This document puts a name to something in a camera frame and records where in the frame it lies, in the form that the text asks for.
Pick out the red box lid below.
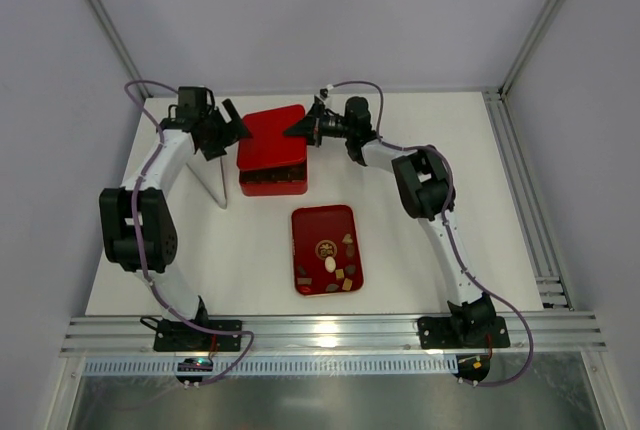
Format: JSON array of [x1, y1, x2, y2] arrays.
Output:
[[236, 104, 307, 171]]

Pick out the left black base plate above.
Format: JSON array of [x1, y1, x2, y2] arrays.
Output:
[[209, 319, 243, 353]]

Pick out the tan shell chocolate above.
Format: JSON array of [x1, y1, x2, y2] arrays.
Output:
[[342, 278, 353, 291]]

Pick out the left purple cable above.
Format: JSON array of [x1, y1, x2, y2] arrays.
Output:
[[123, 80, 256, 385]]

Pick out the white oval chocolate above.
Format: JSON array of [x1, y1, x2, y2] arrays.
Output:
[[324, 256, 337, 273]]

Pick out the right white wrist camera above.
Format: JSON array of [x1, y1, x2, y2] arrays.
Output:
[[315, 84, 334, 105]]

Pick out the aluminium front rail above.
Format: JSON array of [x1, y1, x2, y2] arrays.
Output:
[[60, 311, 607, 356]]

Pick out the slotted cable duct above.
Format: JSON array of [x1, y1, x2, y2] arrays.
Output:
[[83, 353, 458, 378]]

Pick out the right aluminium frame rails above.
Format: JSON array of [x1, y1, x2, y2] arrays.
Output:
[[483, 89, 574, 311]]

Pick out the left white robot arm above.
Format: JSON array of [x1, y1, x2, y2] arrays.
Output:
[[99, 86, 251, 352]]

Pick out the red compartment chocolate box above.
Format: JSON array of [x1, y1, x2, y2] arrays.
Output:
[[239, 161, 308, 197]]

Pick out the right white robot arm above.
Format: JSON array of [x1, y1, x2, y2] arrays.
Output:
[[283, 91, 510, 349]]

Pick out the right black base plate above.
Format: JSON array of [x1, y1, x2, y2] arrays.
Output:
[[417, 316, 511, 350]]

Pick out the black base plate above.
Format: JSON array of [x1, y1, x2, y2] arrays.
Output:
[[417, 316, 511, 350], [209, 319, 243, 353]]

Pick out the red rectangular tray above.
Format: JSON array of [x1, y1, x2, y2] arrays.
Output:
[[291, 204, 364, 297]]

